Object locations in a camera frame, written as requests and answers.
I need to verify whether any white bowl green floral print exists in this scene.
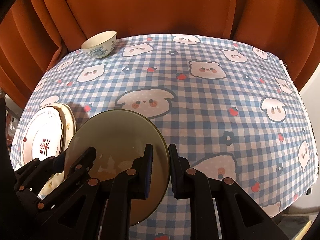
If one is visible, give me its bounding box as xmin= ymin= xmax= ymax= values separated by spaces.
xmin=64 ymin=109 xmax=171 ymax=226

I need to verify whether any white plate red figure print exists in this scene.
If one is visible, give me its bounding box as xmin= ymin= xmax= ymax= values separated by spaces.
xmin=21 ymin=104 xmax=63 ymax=167

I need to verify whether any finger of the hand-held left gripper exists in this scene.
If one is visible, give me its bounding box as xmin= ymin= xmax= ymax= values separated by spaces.
xmin=36 ymin=147 xmax=97 ymax=211
xmin=14 ymin=155 xmax=66 ymax=193

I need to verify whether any blue checked cartoon tablecloth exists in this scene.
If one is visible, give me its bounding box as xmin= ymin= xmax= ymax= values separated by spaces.
xmin=10 ymin=34 xmax=314 ymax=240

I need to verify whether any orange curtain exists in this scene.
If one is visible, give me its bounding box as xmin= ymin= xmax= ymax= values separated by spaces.
xmin=0 ymin=0 xmax=320 ymax=110

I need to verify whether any yellow floral plate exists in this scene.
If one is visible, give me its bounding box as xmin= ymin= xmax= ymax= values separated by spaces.
xmin=64 ymin=107 xmax=77 ymax=150
xmin=40 ymin=103 xmax=73 ymax=197

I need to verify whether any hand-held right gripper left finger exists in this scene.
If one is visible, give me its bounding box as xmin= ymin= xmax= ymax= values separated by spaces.
xmin=35 ymin=144 xmax=153 ymax=240

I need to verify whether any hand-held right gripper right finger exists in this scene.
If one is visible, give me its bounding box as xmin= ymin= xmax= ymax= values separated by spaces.
xmin=169 ymin=144 xmax=283 ymax=240

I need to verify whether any white bowl blue floral print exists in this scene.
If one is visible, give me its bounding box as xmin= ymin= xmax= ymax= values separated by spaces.
xmin=81 ymin=30 xmax=117 ymax=59

